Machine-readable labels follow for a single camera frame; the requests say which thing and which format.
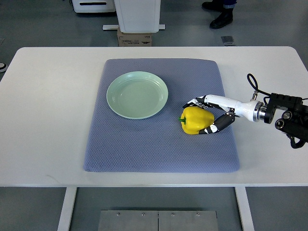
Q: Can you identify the white table leg left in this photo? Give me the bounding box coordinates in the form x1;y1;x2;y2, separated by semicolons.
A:
57;187;77;231

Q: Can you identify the white round object at edge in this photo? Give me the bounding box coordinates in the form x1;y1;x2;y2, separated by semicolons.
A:
0;63;7;73

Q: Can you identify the cardboard box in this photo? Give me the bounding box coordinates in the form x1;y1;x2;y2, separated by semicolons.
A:
117;28;152;47

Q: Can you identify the white table leg right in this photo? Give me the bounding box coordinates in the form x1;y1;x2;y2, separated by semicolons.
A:
235;187;255;231

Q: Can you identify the metal base plate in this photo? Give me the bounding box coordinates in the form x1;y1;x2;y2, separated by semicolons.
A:
98;210;218;231

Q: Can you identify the grey floor plate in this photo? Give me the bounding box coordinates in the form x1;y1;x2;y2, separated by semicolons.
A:
221;36;235;46

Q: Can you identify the white table leg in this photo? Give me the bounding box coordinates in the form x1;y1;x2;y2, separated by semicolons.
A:
57;187;77;231
235;187;255;231

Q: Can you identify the light green plate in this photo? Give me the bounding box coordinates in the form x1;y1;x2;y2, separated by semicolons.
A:
106;71;168;119

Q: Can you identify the blue textured mat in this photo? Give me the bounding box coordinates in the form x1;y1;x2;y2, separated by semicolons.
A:
83;58;240;173

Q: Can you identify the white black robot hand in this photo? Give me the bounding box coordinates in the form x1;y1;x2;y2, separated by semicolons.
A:
183;95;258;134

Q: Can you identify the white pedestal stand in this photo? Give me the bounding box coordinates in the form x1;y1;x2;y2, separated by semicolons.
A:
103;0;166;33

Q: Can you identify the yellow bell pepper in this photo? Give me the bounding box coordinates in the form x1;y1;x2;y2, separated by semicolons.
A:
178;106;215;135

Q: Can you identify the white cabinet with slot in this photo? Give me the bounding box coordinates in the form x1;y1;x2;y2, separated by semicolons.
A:
71;0;116;13

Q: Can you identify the black shoe left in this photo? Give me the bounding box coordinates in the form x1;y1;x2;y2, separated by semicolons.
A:
202;0;224;12

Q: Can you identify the black shoe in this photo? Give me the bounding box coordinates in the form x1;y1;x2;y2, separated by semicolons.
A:
202;0;224;12
210;9;233;29

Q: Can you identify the black shoe right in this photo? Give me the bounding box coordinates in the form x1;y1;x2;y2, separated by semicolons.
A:
210;9;233;29

